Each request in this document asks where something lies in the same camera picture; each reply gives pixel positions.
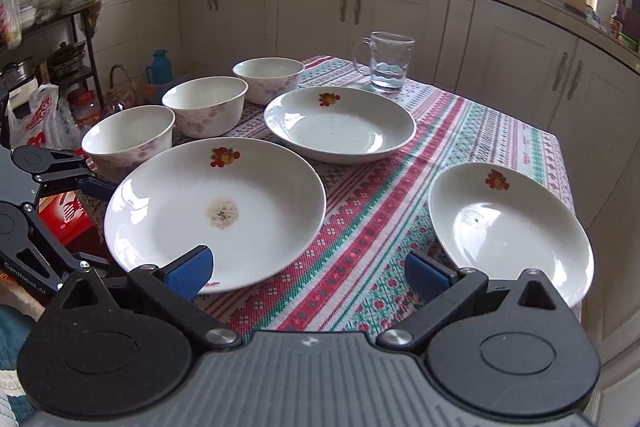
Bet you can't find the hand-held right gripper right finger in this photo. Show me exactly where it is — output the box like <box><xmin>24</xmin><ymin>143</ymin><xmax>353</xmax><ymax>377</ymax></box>
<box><xmin>376</xmin><ymin>251</ymin><xmax>571</xmax><ymax>352</ymax></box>

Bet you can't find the white red-print plastic bag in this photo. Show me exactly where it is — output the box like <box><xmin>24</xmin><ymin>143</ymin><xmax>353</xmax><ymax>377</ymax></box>
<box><xmin>7</xmin><ymin>84</ymin><xmax>76</xmax><ymax>150</ymax></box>

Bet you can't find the dark cooking pot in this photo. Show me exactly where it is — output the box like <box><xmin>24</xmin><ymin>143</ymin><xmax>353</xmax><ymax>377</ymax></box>
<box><xmin>47</xmin><ymin>41</ymin><xmax>88</xmax><ymax>75</ymax></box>

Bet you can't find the clear glass mug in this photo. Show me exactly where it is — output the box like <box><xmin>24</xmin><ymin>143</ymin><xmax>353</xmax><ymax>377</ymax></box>
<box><xmin>351</xmin><ymin>32</ymin><xmax>416</xmax><ymax>94</ymax></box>

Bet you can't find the wire handle basket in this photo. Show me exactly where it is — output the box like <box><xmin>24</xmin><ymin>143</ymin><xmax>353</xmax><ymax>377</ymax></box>
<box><xmin>102</xmin><ymin>64</ymin><xmax>146</xmax><ymax>118</ymax></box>

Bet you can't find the striped patterned tablecloth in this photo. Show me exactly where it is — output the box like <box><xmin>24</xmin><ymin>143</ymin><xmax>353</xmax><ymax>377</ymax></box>
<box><xmin>82</xmin><ymin>54</ymin><xmax>583</xmax><ymax>343</ymax></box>

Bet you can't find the red cardboard box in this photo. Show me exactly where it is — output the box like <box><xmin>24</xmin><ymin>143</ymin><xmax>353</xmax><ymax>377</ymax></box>
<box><xmin>37</xmin><ymin>191</ymin><xmax>108</xmax><ymax>248</ymax></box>

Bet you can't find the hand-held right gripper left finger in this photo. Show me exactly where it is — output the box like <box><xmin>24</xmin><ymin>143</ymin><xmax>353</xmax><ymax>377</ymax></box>
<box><xmin>49</xmin><ymin>246</ymin><xmax>244</xmax><ymax>351</ymax></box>

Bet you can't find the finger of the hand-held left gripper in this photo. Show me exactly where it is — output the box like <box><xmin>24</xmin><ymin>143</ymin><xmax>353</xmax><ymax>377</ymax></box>
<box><xmin>0</xmin><ymin>207</ymin><xmax>110</xmax><ymax>295</ymax></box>
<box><xmin>12</xmin><ymin>145</ymin><xmax>119</xmax><ymax>202</ymax></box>

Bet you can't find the white pink-floral bowl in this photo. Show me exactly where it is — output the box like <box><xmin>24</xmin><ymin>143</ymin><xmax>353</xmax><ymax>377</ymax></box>
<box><xmin>232</xmin><ymin>58</ymin><xmax>306</xmax><ymax>106</ymax></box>
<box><xmin>161</xmin><ymin>76</ymin><xmax>249</xmax><ymax>138</ymax></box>
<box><xmin>81</xmin><ymin>105</ymin><xmax>177</xmax><ymax>184</ymax></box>

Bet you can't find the person's fleece robe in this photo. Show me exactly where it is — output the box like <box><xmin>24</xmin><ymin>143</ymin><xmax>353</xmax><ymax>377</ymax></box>
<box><xmin>0</xmin><ymin>282</ymin><xmax>46</xmax><ymax>427</ymax></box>

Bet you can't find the teal thermos jug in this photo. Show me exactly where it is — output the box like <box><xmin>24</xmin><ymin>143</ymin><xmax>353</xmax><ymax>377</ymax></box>
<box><xmin>145</xmin><ymin>49</ymin><xmax>173</xmax><ymax>108</ymax></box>

